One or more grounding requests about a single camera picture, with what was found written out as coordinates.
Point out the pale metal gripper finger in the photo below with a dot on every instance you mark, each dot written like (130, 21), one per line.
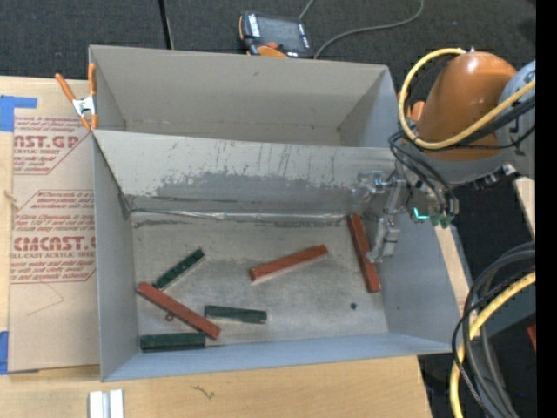
(376, 182)
(386, 240)

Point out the red-brown flat block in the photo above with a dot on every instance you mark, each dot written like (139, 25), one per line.
(289, 263)
(364, 257)
(178, 309)

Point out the grey metal bin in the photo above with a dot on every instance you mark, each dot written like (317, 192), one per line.
(278, 177)

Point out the dark green flat block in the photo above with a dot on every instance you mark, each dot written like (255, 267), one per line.
(179, 269)
(172, 341)
(235, 314)

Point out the brown cardboard board, red print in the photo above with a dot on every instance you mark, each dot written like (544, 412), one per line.
(52, 216)

